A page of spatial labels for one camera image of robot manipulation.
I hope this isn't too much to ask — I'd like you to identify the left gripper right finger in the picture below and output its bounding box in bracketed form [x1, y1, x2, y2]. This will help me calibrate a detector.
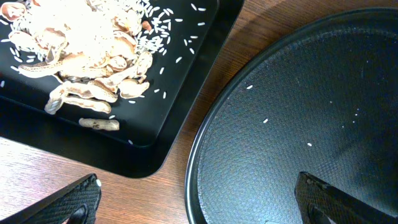
[294, 172, 397, 224]

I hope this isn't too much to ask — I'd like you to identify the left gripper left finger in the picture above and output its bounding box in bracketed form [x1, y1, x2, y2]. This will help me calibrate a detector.
[1, 174, 101, 224]

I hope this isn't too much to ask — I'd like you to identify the black rectangular tray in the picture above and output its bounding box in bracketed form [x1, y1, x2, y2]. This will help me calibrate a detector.
[1, 0, 243, 178]

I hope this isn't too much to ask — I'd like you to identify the round black serving tray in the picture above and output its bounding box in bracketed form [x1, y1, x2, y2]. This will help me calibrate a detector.
[185, 8, 397, 223]

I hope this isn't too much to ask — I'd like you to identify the peanut shells and rice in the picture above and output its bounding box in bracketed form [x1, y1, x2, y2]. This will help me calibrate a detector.
[0, 0, 208, 131]

